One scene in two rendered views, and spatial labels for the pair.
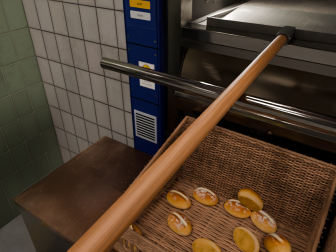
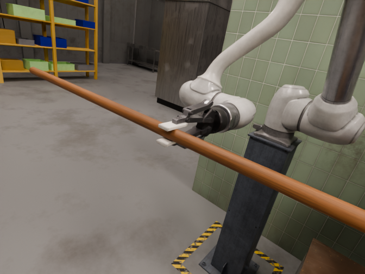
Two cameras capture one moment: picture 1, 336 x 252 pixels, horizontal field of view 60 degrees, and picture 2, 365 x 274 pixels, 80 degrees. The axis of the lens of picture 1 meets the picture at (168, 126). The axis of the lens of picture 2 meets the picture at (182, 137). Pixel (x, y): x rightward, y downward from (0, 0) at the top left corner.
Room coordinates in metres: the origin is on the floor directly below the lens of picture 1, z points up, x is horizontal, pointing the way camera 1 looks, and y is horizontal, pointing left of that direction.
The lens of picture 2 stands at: (0.11, -0.31, 1.37)
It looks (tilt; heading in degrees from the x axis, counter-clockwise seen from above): 23 degrees down; 94
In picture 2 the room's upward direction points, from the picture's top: 10 degrees clockwise
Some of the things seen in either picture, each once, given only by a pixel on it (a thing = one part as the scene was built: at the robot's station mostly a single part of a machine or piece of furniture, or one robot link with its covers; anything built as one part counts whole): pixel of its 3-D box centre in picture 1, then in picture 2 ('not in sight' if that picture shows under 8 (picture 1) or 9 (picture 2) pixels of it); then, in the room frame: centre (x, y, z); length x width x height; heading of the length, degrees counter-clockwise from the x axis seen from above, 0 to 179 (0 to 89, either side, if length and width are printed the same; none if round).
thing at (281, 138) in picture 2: not in sight; (273, 131); (0.50, 0.82, 1.03); 0.22 x 0.18 x 0.06; 147
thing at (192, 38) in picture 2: not in sight; (197, 56); (-0.22, 5.12, 1.13); 1.73 x 1.33 x 2.26; 58
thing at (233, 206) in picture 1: (237, 206); not in sight; (0.72, -0.25, 0.62); 0.10 x 0.07 x 0.05; 61
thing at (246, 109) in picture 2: not in sight; (234, 111); (0.22, 0.45, 1.18); 0.16 x 0.13 x 0.11; 57
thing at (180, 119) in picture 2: not in sight; (182, 116); (0.07, 0.18, 1.22); 0.05 x 0.01 x 0.03; 57
